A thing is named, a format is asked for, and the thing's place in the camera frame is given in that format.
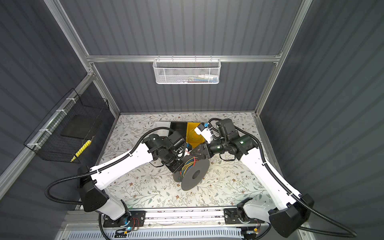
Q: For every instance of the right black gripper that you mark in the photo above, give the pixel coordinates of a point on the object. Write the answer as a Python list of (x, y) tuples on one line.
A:
[(202, 150)]

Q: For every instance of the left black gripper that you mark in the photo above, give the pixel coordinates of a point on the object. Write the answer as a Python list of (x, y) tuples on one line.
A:
[(177, 167)]

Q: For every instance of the grey perforated spool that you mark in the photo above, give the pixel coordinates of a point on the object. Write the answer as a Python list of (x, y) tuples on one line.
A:
[(191, 173)]

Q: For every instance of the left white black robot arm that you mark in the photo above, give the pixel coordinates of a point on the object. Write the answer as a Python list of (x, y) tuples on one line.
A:
[(92, 189)]

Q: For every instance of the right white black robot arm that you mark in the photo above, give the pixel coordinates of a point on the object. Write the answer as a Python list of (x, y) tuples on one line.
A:
[(289, 210)]

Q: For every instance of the yellow plastic bin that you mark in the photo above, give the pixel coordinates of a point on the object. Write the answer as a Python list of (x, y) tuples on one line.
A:
[(192, 138)]

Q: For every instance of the black plastic bin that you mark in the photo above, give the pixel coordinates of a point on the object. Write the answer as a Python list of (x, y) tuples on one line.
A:
[(180, 127)]

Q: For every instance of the white plastic bin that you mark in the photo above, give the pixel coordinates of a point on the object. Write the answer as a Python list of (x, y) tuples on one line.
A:
[(161, 125)]

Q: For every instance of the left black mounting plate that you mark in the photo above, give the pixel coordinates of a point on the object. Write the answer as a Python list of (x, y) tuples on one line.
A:
[(132, 219)]

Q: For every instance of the black mounting plate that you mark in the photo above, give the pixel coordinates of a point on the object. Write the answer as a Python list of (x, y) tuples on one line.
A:
[(232, 217), (132, 219)]

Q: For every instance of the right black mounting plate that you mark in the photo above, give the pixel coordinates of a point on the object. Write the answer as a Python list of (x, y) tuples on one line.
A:
[(232, 217)]

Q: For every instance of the items in white basket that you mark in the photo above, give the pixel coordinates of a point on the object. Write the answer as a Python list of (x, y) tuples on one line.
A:
[(200, 79)]

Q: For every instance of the yellow green striped item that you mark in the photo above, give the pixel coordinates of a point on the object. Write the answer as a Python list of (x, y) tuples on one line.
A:
[(81, 150)]

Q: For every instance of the black flat pad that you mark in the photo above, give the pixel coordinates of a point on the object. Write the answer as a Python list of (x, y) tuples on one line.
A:
[(78, 127)]

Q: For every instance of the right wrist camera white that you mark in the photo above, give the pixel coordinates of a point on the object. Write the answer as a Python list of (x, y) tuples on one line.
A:
[(205, 130)]

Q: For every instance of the white wire mesh basket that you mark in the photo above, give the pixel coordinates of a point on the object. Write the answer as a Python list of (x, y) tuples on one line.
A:
[(166, 70)]

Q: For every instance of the black wire basket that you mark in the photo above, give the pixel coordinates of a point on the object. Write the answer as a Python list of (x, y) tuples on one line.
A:
[(49, 145)]

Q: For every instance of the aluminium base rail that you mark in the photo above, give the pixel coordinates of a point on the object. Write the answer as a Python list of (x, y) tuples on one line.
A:
[(203, 223)]

